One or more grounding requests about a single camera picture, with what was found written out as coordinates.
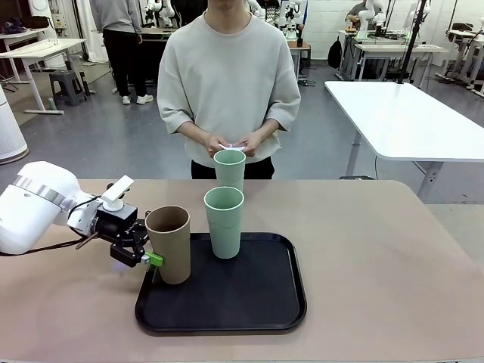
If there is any person's right hand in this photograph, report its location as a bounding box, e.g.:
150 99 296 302
203 132 228 159

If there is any brown plastic cup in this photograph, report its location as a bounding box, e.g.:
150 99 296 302
144 205 192 285

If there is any wooden top table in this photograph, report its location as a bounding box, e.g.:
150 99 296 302
289 40 312 82

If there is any black backpack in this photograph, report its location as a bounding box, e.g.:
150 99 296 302
327 36 343 70

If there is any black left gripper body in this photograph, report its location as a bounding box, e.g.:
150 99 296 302
93 203 139 244

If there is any white desk with black items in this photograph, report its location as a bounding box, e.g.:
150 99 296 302
445 22 484 92

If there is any white desk with slanted legs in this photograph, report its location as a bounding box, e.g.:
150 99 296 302
0 37 88 114

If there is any black plastic tray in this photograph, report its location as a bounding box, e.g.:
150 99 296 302
135 232 308 337

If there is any person's left forearm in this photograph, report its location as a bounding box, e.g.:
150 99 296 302
251 117 281 144

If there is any black tripod pole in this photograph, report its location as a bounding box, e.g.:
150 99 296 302
395 0 427 85

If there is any person's left hand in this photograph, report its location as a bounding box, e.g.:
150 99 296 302
234 132 264 157

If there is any large white table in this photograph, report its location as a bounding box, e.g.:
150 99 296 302
324 80 484 205

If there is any thin black cable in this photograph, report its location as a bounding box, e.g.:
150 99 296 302
0 194 103 258

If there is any person in beige shirt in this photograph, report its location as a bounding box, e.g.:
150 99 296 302
157 0 302 181

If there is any person's right forearm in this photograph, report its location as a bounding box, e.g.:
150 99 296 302
176 120 211 147

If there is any long white desk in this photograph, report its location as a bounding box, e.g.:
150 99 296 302
353 42 450 82

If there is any white cylinder appliance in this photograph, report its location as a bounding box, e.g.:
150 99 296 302
0 85 29 164

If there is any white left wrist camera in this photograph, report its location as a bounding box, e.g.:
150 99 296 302
101 175 136 212

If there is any grey plastic stool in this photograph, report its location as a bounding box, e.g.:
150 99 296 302
48 70 88 107

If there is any light green plastic cup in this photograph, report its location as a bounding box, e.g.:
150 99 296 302
203 186 245 260
213 150 247 194

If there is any person in black trousers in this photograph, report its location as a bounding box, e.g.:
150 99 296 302
90 0 155 106

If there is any seated person in grey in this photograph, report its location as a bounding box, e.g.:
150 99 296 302
344 2 366 33

